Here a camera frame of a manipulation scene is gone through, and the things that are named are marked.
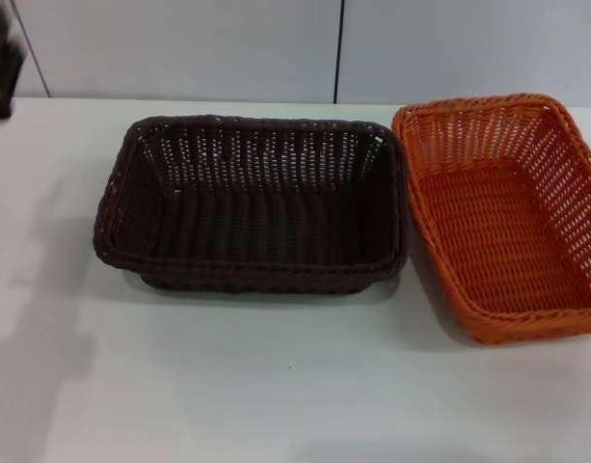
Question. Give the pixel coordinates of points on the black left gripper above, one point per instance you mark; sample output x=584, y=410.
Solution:
x=1, y=82

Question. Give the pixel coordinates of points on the dark brown woven basket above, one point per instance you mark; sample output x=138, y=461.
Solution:
x=256, y=226

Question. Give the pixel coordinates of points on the orange woven basket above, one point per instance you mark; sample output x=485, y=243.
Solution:
x=497, y=231

